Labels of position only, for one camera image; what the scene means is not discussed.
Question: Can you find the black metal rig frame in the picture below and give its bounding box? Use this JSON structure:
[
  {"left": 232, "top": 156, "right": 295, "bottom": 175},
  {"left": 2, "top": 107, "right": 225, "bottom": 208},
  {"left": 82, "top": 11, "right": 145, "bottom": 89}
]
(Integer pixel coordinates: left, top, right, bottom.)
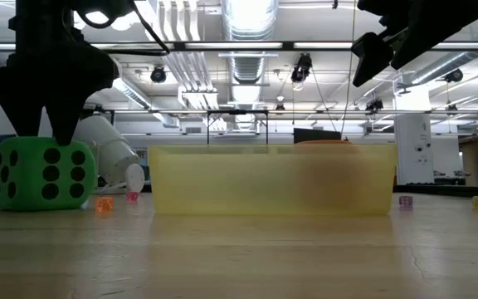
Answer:
[{"left": 0, "top": 182, "right": 478, "bottom": 201}]

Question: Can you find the black ceiling spotlight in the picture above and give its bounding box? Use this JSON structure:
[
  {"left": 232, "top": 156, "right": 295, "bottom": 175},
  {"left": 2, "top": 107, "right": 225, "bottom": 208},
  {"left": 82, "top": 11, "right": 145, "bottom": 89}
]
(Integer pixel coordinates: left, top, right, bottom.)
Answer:
[
  {"left": 290, "top": 52, "right": 314, "bottom": 84},
  {"left": 444, "top": 68, "right": 465, "bottom": 84},
  {"left": 365, "top": 98, "right": 385, "bottom": 113},
  {"left": 149, "top": 65, "right": 168, "bottom": 85}
]

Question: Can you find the black overhead beam with lights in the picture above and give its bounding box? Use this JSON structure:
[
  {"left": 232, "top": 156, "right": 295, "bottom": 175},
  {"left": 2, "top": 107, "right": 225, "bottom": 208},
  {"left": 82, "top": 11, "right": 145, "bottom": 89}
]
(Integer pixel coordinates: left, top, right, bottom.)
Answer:
[{"left": 0, "top": 40, "right": 478, "bottom": 52}]

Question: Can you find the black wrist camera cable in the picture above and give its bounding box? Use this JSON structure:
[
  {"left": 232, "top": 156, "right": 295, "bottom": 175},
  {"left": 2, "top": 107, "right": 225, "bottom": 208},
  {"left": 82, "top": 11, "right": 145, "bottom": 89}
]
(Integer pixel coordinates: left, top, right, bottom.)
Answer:
[{"left": 72, "top": 0, "right": 172, "bottom": 57}]

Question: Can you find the white pillar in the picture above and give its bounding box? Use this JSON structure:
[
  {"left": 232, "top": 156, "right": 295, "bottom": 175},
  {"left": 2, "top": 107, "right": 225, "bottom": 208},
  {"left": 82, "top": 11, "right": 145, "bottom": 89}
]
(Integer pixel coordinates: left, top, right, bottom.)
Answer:
[{"left": 393, "top": 85, "right": 433, "bottom": 186}]

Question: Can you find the yellow translucent plastic bin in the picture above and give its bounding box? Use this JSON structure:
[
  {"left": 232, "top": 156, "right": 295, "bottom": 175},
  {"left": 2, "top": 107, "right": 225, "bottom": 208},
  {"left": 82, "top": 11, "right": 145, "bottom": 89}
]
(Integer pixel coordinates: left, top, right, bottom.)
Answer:
[{"left": 147, "top": 143, "right": 398, "bottom": 216}]

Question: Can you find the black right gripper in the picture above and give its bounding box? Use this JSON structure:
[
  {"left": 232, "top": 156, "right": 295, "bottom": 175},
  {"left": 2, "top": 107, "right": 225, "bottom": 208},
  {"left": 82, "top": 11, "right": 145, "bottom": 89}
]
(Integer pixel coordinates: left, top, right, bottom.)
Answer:
[{"left": 350, "top": 0, "right": 478, "bottom": 89}]

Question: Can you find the green foam die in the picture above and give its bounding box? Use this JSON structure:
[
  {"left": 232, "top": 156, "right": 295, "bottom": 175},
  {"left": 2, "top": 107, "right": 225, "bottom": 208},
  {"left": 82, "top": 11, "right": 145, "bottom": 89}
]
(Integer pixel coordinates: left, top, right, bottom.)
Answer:
[{"left": 0, "top": 135, "right": 98, "bottom": 212}]

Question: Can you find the small orange translucent die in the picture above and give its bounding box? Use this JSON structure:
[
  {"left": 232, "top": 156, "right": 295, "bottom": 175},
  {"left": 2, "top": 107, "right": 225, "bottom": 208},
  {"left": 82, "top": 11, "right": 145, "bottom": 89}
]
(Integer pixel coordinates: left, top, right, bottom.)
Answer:
[{"left": 95, "top": 196, "right": 115, "bottom": 213}]

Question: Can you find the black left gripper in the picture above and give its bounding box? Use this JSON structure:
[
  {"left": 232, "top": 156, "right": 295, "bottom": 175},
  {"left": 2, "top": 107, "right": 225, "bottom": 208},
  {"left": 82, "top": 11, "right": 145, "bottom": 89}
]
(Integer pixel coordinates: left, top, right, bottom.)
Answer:
[{"left": 0, "top": 48, "right": 120, "bottom": 147}]

